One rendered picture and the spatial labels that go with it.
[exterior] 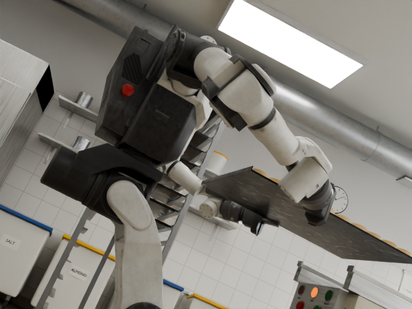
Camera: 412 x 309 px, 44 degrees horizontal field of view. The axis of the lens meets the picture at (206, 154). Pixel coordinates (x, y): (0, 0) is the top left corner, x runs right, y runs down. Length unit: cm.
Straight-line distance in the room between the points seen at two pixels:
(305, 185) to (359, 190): 507
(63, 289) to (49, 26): 282
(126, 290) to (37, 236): 339
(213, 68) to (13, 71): 383
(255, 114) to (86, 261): 378
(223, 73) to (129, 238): 52
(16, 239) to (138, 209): 344
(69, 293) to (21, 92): 178
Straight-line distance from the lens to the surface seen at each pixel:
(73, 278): 471
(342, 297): 158
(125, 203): 135
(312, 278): 181
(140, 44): 144
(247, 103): 105
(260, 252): 569
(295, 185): 118
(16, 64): 486
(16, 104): 469
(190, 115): 140
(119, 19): 485
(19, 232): 475
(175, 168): 191
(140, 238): 137
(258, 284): 568
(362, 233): 153
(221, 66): 110
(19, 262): 475
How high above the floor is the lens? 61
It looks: 16 degrees up
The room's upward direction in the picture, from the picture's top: 24 degrees clockwise
